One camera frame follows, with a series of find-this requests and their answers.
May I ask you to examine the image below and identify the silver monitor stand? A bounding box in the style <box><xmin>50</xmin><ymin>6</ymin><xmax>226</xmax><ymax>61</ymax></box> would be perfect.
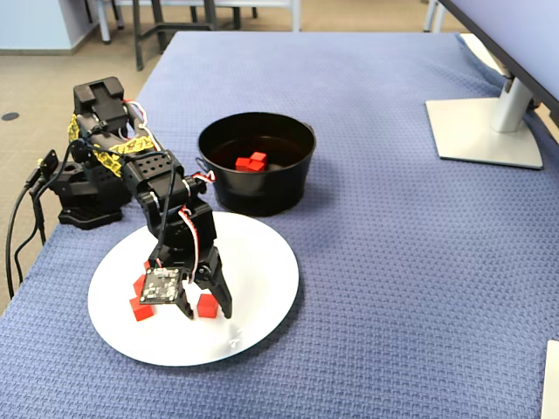
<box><xmin>425</xmin><ymin>65</ymin><xmax>545</xmax><ymax>170</ymax></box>

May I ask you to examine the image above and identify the white flat object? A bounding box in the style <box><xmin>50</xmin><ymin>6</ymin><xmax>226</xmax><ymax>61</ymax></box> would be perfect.
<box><xmin>541</xmin><ymin>340</ymin><xmax>559</xmax><ymax>419</ymax></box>

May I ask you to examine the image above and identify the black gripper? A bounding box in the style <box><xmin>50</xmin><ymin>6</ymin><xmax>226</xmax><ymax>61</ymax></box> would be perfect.
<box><xmin>146</xmin><ymin>203</ymin><xmax>234</xmax><ymax>320</ymax></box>

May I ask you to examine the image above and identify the computer monitor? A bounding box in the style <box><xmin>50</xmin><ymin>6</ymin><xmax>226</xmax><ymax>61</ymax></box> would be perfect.
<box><xmin>438</xmin><ymin>0</ymin><xmax>559</xmax><ymax>110</ymax></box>

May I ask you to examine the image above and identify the white metal leg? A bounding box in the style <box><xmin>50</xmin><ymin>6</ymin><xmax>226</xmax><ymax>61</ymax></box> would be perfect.
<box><xmin>421</xmin><ymin>0</ymin><xmax>447</xmax><ymax>35</ymax></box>

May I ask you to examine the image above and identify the blue woven tablecloth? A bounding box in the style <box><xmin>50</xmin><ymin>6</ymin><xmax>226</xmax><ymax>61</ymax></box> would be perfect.
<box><xmin>0</xmin><ymin>30</ymin><xmax>559</xmax><ymax>419</ymax></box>

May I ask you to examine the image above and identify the dark grey table frame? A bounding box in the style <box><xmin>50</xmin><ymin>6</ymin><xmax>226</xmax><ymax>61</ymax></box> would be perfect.
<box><xmin>132</xmin><ymin>0</ymin><xmax>219</xmax><ymax>73</ymax></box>

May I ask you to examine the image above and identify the light blue cabinet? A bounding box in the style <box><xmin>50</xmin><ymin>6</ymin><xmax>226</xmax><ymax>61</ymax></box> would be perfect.
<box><xmin>0</xmin><ymin>0</ymin><xmax>101</xmax><ymax>56</ymax></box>

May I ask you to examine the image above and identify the small camera circuit board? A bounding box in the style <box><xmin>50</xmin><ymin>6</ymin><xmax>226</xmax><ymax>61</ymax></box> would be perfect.
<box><xmin>138</xmin><ymin>266</ymin><xmax>183</xmax><ymax>306</ymax></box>

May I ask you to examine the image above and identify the white round plate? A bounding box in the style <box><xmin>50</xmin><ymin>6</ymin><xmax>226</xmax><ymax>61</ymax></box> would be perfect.
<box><xmin>86</xmin><ymin>211</ymin><xmax>301</xmax><ymax>367</ymax></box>

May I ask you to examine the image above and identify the black metal bucket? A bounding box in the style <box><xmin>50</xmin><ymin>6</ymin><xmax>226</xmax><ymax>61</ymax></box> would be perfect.
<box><xmin>195</xmin><ymin>112</ymin><xmax>317</xmax><ymax>218</ymax></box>

